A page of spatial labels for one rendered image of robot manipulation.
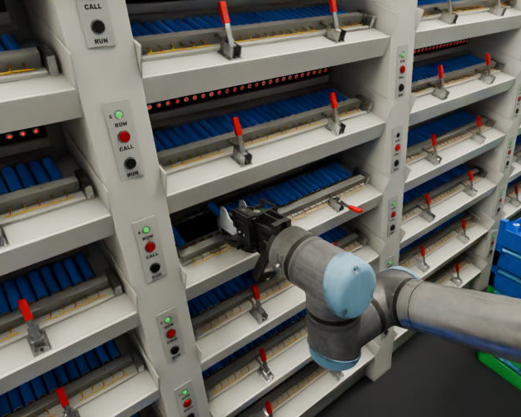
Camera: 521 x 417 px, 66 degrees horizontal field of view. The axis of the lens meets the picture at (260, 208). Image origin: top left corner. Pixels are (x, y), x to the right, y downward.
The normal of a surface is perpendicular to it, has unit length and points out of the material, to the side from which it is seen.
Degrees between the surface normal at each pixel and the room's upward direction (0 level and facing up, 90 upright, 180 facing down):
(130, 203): 90
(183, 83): 111
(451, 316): 62
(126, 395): 21
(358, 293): 86
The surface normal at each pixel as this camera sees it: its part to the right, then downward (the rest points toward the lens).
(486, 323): -0.85, -0.22
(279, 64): 0.59, 0.60
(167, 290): 0.61, 0.29
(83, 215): 0.14, -0.73
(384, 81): -0.79, 0.33
